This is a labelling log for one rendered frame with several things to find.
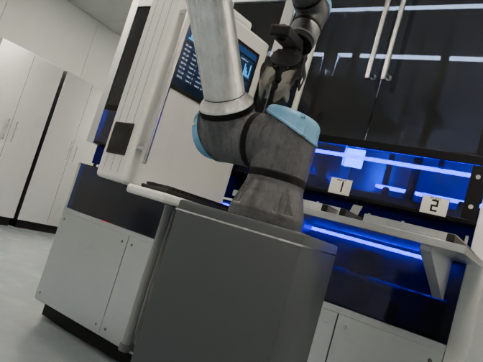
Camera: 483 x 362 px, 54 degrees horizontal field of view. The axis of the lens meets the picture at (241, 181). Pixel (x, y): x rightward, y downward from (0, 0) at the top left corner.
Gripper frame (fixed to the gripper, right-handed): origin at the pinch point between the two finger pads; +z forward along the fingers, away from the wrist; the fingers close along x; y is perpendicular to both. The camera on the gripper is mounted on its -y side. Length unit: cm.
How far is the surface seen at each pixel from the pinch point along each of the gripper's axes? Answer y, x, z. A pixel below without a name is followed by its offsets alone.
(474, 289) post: 73, -57, -1
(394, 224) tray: 50, -31, -3
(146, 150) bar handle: 40, 50, -1
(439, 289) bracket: 67, -47, 5
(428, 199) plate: 67, -38, -25
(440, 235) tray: 47, -43, -2
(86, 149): 373, 381, -168
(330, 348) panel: 95, -20, 27
